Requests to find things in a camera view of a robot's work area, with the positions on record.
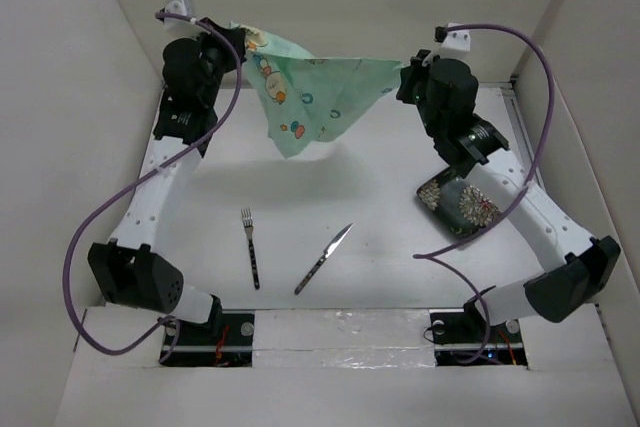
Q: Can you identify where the knife with patterned handle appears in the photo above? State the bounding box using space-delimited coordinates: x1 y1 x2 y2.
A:
294 223 353 295

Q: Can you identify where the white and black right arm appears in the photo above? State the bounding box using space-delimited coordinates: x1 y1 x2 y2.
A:
396 50 621 341

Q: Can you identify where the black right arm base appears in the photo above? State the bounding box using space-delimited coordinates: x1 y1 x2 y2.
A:
423 308 528 367

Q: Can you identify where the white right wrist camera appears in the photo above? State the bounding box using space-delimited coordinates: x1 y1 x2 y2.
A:
434 23 471 60

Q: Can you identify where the black floral rectangular plate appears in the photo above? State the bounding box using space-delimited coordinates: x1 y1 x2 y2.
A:
416 167 501 239

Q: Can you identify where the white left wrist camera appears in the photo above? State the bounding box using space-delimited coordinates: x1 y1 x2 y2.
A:
156 0 195 31

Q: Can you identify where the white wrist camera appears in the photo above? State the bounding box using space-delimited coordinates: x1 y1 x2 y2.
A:
434 23 471 60
156 0 195 31

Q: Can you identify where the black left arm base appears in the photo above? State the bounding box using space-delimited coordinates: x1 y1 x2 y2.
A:
160 310 255 368

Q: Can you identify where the silver fork with patterned handle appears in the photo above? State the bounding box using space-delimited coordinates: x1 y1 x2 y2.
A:
241 208 260 290

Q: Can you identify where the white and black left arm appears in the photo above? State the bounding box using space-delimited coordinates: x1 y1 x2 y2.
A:
88 18 245 344

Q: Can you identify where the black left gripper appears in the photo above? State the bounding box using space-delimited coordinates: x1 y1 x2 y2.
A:
184 19 246 106

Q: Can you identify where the green cartoon print cloth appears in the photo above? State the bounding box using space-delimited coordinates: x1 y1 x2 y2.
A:
230 22 404 158

